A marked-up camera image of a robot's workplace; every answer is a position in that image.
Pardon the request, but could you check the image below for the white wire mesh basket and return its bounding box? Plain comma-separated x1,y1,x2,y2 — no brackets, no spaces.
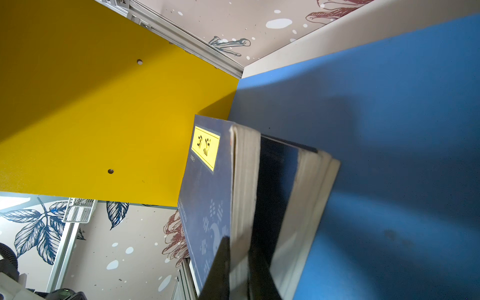
63,197,98,224

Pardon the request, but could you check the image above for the yellow pink blue shelf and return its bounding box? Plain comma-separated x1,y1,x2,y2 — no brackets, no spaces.
1,1,480,300

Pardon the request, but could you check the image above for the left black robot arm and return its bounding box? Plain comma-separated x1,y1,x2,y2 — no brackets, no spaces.
0,243,20,282

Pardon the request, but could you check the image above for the navy blue book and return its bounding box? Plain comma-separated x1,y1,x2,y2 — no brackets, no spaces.
252,134,333,300
178,115,261,300
284,159,341,300

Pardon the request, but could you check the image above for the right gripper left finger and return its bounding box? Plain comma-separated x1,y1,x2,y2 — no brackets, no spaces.
198,236,231,300

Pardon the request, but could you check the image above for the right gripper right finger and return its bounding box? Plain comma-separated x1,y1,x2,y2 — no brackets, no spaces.
248,244,281,300

